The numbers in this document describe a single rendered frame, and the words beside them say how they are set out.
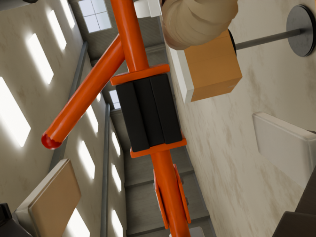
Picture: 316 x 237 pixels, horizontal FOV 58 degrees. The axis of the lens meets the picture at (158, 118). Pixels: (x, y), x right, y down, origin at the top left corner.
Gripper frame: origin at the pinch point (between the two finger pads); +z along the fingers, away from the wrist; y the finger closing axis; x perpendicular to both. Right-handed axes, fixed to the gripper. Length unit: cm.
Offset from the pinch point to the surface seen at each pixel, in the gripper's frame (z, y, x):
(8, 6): 14.0, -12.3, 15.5
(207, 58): 187, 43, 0
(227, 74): 181, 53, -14
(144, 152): 9.7, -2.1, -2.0
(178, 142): 9.8, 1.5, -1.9
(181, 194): 10.9, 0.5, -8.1
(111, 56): 12.7, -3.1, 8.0
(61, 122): 12.7, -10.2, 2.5
